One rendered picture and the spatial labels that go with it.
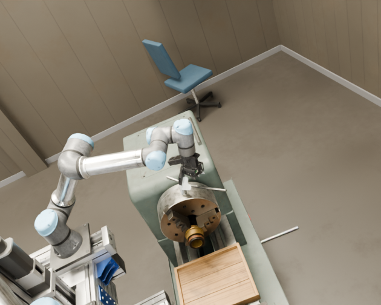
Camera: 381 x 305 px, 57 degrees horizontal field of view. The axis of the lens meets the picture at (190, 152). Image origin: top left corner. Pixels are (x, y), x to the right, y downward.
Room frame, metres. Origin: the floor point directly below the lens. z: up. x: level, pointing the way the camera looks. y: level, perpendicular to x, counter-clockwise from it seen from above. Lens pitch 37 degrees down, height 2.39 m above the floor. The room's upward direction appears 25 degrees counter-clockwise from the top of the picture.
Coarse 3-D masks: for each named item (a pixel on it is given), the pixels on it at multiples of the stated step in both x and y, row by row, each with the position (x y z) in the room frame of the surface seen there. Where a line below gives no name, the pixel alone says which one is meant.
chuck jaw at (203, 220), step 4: (216, 208) 1.22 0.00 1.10; (204, 212) 1.23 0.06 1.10; (208, 212) 1.21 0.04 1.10; (212, 212) 1.20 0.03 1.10; (216, 212) 1.20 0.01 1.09; (196, 216) 1.23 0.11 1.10; (200, 216) 1.21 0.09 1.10; (204, 216) 1.20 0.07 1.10; (208, 216) 1.19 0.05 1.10; (212, 216) 1.18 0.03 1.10; (216, 216) 1.18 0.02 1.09; (200, 220) 1.19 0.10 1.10; (204, 220) 1.18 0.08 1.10; (208, 220) 1.17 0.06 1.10; (212, 220) 1.18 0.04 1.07; (200, 224) 1.17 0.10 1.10; (204, 224) 1.17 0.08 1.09; (208, 224) 1.17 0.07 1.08; (204, 228) 1.15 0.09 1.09
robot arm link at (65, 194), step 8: (72, 136) 1.42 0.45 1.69; (80, 136) 1.40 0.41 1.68; (72, 144) 1.35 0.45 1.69; (80, 144) 1.35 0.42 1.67; (88, 144) 1.38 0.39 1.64; (80, 152) 1.31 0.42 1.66; (88, 152) 1.34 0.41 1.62; (64, 176) 1.39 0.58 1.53; (64, 184) 1.40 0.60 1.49; (72, 184) 1.39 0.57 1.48; (56, 192) 1.44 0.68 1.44; (64, 192) 1.41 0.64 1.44; (72, 192) 1.42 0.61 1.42; (56, 200) 1.43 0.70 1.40; (64, 200) 1.42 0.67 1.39; (72, 200) 1.44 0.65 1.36; (48, 208) 1.43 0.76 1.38; (64, 208) 1.42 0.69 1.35; (72, 208) 1.47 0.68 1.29
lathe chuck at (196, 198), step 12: (180, 192) 1.28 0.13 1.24; (192, 192) 1.26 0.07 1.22; (204, 192) 1.27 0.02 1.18; (168, 204) 1.26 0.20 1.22; (180, 204) 1.23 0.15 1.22; (192, 204) 1.23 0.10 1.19; (204, 204) 1.22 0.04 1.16; (216, 204) 1.22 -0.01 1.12; (192, 216) 1.30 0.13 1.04; (168, 228) 1.24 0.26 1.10; (180, 240) 1.24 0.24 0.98
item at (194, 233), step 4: (192, 228) 1.14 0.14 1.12; (196, 228) 1.14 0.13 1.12; (200, 228) 1.14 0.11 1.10; (188, 232) 1.14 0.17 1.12; (192, 232) 1.12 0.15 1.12; (196, 232) 1.11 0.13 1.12; (200, 232) 1.12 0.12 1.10; (188, 236) 1.12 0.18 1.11; (192, 236) 1.10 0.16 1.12; (196, 236) 1.10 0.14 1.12; (200, 236) 1.10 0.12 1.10; (188, 240) 1.12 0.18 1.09; (192, 240) 1.09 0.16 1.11; (196, 240) 1.13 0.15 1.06; (200, 240) 1.11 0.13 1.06; (192, 244) 1.10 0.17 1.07; (196, 244) 1.10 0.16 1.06; (200, 244) 1.09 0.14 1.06; (196, 248) 1.09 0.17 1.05
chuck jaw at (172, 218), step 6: (168, 210) 1.23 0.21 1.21; (168, 216) 1.22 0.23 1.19; (174, 216) 1.19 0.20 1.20; (180, 216) 1.21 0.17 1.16; (186, 216) 1.23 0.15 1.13; (174, 222) 1.19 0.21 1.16; (180, 222) 1.17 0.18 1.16; (186, 222) 1.18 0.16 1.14; (180, 228) 1.17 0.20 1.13; (186, 228) 1.15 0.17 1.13
